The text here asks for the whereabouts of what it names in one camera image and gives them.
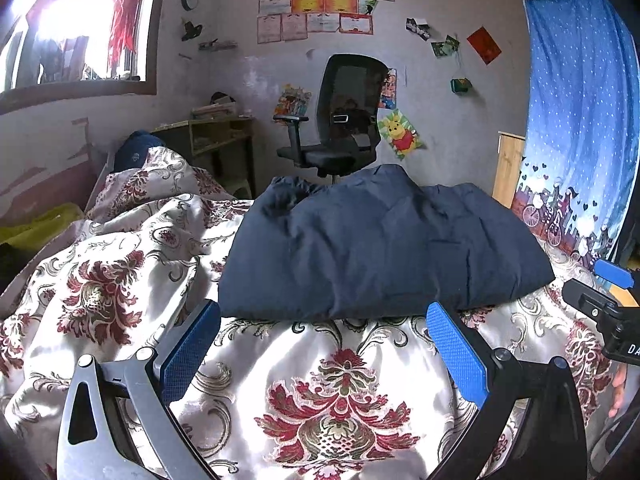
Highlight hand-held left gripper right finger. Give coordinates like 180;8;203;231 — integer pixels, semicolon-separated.
425;301;588;480

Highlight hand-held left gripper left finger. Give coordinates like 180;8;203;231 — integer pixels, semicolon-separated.
56;299;222;480

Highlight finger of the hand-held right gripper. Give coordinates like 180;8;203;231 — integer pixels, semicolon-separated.
594;259;640;291
561;277;626;322

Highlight dark blue padded jacket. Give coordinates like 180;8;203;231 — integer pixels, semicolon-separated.
218;164;556;322

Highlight dark hanging clothes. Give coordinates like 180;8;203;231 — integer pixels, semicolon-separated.
30;35;91;83

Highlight person's right hand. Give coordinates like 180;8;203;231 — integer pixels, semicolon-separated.
611;364;629;417

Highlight floral quilt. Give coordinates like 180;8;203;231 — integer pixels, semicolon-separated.
0;146;621;480

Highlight wooden board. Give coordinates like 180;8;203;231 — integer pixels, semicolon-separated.
492;131;526;210

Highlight blue printed curtain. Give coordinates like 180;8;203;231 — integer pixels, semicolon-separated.
515;0;640;261

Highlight yellow cloth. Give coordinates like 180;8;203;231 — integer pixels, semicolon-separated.
0;202;86;246

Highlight dark blue pillow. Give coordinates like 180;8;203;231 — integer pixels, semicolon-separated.
114;131;153;173

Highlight wooden desk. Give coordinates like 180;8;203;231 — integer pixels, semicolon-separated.
152;116;257;196

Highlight yellow bear poster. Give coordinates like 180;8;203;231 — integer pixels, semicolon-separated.
377;109;426;161

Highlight pile of papers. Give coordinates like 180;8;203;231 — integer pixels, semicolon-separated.
191;92;238;121

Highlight colourful cartoon poster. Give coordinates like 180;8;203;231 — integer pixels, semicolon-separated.
273;85;312;120

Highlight red envelope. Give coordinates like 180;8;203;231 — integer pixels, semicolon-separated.
466;26;502;65

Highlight cartoon figure poster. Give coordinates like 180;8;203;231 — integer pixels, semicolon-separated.
378;67;397;110

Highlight black mesh office chair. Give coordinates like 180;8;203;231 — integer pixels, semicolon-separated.
273;54;391;185

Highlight red hanging cloth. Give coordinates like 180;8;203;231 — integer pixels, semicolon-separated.
107;0;143;78

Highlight window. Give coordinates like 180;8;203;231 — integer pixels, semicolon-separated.
0;0;173;116

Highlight green wall photos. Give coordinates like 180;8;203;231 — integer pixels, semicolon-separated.
431;35;460;58

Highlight group of wall certificates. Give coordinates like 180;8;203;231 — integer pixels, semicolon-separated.
256;0;395;45

